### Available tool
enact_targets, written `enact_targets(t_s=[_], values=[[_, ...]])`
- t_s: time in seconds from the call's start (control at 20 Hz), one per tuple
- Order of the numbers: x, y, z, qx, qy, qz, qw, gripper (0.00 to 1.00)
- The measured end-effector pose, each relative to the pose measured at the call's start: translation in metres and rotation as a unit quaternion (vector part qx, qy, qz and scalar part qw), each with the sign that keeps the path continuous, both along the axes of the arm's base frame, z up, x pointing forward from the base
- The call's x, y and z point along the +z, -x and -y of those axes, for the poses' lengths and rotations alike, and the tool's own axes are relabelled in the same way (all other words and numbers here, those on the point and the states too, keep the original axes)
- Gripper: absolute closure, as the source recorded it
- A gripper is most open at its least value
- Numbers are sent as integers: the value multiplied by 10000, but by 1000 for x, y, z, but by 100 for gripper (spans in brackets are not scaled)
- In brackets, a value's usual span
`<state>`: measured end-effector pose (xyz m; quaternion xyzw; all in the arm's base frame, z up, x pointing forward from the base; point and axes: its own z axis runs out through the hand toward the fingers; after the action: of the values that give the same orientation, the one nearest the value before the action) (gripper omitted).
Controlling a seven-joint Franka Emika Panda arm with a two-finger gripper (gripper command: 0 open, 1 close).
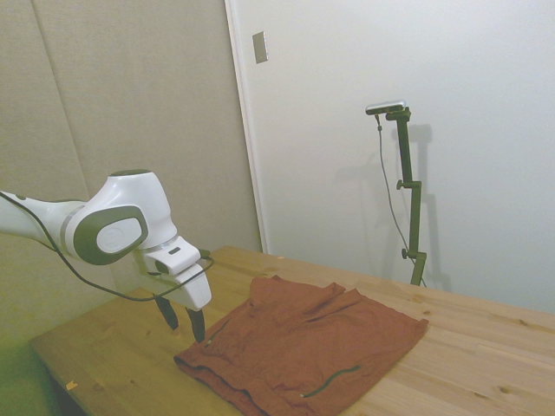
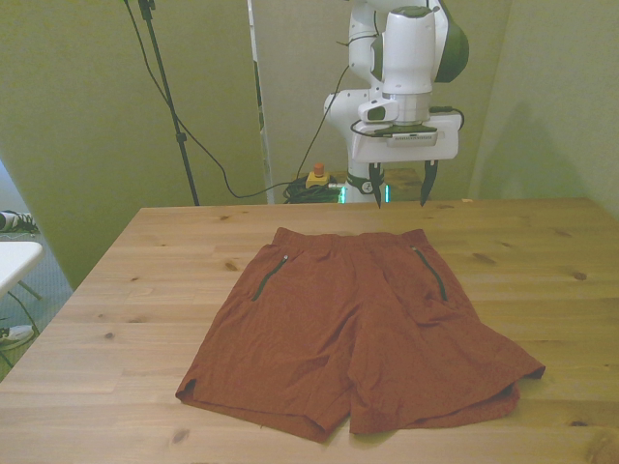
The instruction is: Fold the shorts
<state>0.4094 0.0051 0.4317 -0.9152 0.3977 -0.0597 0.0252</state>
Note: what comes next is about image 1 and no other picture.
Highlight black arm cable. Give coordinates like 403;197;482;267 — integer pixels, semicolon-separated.
0;190;216;303

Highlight dark jointed camera stand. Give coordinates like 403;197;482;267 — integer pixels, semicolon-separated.
385;108;428;286

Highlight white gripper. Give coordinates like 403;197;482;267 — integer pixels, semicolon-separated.
138;262;212;344

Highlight silver camera on stand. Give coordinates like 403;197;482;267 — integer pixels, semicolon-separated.
365;99;408;116

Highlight rust red shorts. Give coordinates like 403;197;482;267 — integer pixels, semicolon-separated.
173;275;430;416

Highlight grey wall plate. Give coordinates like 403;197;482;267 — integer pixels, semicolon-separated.
251;30;270;65

